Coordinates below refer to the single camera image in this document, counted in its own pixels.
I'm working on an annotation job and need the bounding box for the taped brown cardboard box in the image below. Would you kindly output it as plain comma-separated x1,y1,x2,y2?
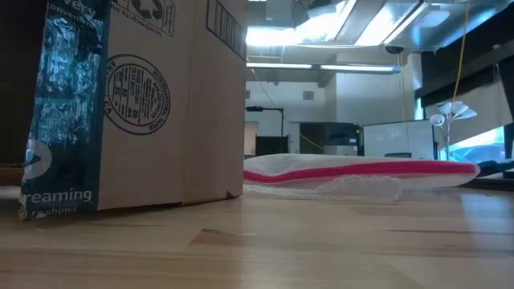
0,0,249,221

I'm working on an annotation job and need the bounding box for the white mesh pouch red trim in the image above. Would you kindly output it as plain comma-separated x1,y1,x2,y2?
243,153,481,190

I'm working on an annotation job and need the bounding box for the black computer monitor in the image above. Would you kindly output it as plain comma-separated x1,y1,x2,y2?
299,121,362,157

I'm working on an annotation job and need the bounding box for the ceiling light tube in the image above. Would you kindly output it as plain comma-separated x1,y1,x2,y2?
246,62,402,75

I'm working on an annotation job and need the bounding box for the white whiteboard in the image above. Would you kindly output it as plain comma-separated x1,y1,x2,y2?
362,119,436,161

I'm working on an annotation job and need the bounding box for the white flower floor lamp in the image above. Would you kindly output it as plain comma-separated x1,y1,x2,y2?
428,100,479,162

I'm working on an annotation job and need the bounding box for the dark cloth bundle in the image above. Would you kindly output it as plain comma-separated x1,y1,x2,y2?
477,159,514,179

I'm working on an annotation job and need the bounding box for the black gantry frame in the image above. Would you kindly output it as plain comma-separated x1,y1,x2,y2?
245,105,291,157

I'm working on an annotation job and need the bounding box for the yellow hanging cable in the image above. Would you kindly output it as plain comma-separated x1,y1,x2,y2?
451,0,471,104

